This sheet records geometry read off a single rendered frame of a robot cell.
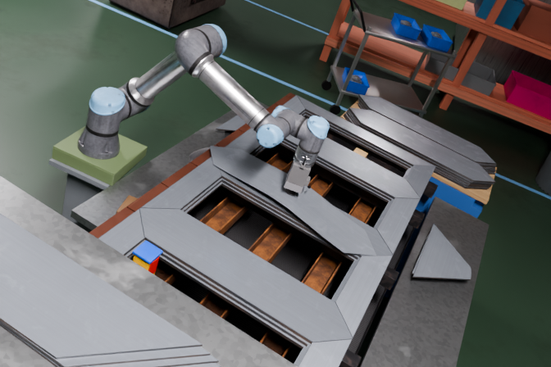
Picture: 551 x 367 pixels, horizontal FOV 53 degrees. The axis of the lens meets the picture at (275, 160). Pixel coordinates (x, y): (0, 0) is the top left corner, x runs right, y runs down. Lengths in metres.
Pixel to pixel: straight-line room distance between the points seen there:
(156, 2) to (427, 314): 3.88
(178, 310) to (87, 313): 0.19
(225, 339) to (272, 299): 0.43
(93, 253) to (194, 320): 0.28
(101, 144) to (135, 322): 1.05
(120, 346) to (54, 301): 0.16
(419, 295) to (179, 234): 0.86
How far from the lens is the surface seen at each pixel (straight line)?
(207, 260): 1.66
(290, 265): 2.20
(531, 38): 5.62
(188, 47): 1.81
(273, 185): 2.00
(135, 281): 1.28
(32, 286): 1.22
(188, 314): 1.25
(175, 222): 1.75
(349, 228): 1.99
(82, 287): 1.22
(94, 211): 1.99
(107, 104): 2.04
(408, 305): 1.99
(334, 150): 2.40
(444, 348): 1.94
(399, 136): 2.75
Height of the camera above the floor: 1.99
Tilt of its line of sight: 32 degrees down
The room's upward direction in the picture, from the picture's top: 21 degrees clockwise
